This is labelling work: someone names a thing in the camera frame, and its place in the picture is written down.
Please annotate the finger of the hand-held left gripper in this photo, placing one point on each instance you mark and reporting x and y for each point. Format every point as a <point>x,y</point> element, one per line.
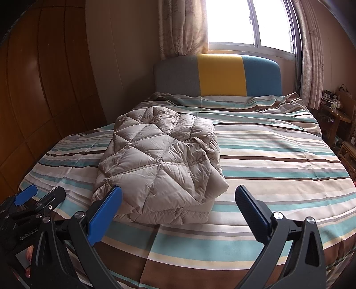
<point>25,194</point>
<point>52,197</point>

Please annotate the window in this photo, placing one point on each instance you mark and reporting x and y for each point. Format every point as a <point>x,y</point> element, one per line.
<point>244,22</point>

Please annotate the grey yellow blue headboard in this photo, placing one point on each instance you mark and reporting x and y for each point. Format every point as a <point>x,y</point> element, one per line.
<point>219,73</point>

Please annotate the brown paper bag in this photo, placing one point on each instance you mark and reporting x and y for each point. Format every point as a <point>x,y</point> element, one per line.
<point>346,101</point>

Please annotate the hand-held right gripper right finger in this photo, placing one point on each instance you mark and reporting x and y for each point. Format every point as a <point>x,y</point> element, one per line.
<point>251,214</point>

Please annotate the rattan chair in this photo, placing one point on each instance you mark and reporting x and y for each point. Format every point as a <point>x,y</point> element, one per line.
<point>349,158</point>

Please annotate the small clutter on table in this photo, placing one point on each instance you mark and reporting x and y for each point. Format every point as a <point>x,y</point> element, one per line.
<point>329,100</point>

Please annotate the person's left hand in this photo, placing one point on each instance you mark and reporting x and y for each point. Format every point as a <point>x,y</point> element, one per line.
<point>27,254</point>

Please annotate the wooden side table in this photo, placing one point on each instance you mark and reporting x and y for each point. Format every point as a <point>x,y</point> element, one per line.
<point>336,118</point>

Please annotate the beige patterned curtain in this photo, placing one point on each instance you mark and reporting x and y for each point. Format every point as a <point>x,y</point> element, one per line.
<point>313,55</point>
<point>183,27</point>

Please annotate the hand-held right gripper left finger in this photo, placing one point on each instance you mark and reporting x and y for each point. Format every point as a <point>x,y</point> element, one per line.
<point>104,214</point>

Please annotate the striped bedspread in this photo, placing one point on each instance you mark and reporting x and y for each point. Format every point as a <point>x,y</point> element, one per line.
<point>278,155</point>

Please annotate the beige quilted puffer jacket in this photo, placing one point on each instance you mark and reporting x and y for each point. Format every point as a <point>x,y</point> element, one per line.
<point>158,161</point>

